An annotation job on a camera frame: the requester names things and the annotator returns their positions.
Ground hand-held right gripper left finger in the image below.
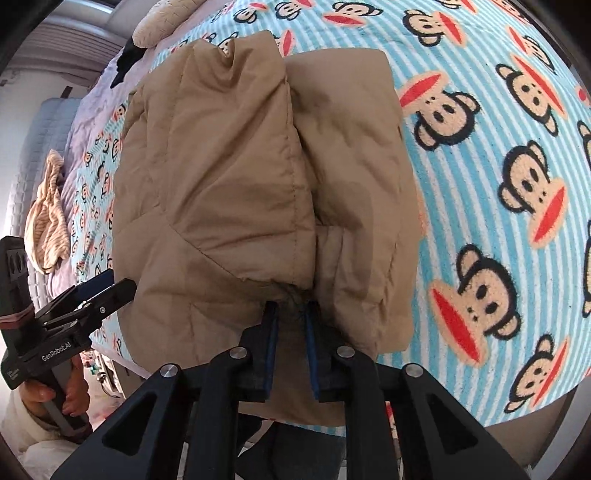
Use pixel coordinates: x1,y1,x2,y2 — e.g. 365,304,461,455
51,302,280,480

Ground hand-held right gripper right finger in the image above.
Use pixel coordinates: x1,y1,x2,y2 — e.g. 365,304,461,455
302,300,532,480

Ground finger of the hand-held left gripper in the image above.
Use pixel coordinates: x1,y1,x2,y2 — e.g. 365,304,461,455
44,268,115,315
46,278,138,330

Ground beige puffer jacket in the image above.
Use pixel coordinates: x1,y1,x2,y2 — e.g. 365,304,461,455
112,30,426,428

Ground person's white sleeved forearm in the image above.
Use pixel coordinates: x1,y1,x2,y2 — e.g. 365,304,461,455
0,392,79,457

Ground person's left hand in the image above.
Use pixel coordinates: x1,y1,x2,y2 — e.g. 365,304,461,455
21,355,90,432

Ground beige striped cloth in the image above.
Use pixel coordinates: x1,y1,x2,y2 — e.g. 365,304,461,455
24,150,70,274

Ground black cloth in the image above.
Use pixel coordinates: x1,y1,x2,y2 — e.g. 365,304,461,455
110,39,146,88

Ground grey curtain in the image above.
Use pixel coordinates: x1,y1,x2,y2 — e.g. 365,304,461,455
14,28,127,88

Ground round white cushion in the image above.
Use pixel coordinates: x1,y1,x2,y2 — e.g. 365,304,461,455
133,0,197,47

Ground monkey print striped blanket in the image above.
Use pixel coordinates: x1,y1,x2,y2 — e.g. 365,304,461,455
71,0,591,430

